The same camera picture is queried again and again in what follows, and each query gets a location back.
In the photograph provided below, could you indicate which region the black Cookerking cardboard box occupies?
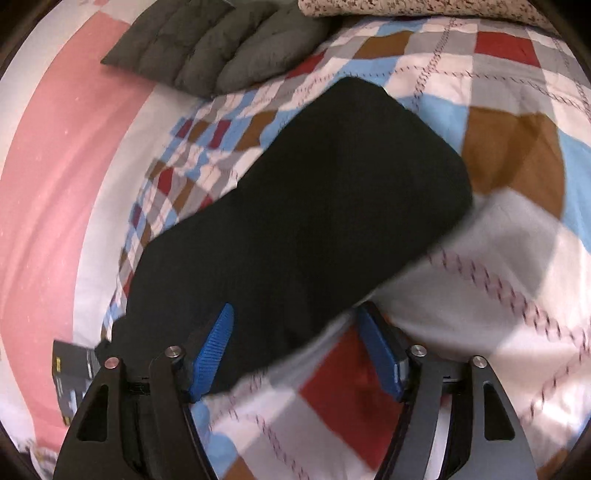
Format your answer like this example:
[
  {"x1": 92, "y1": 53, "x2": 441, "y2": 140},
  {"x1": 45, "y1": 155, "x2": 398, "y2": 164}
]
[{"x1": 52, "y1": 340, "x2": 100, "y2": 426}]

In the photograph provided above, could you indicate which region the dark grey quilted cushion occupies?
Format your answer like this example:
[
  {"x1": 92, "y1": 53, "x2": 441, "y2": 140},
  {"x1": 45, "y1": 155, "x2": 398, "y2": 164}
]
[{"x1": 101, "y1": 0, "x2": 332, "y2": 99}]

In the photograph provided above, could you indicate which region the plaid patchwork bed sheet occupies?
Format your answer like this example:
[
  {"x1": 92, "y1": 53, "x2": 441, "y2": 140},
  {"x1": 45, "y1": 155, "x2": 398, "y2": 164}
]
[{"x1": 102, "y1": 16, "x2": 590, "y2": 479}]

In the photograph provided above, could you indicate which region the floral speckled pillow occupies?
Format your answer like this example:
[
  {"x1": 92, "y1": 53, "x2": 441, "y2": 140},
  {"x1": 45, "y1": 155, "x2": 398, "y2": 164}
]
[{"x1": 297, "y1": 0, "x2": 557, "y2": 33}]

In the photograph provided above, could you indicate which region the black garment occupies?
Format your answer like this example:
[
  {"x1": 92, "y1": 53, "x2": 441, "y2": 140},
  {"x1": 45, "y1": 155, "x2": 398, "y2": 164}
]
[{"x1": 95, "y1": 77, "x2": 473, "y2": 394}]

